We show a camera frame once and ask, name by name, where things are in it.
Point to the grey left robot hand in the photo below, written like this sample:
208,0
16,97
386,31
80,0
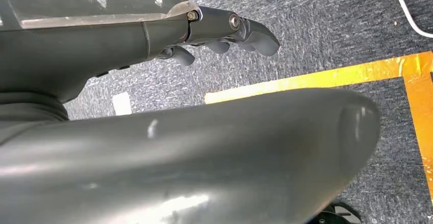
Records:
84,56

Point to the white floor tape patch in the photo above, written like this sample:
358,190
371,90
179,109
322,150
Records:
121,104

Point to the black robot foot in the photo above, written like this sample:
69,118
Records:
333,209

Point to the yellow floor tape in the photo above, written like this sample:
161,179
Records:
419,114

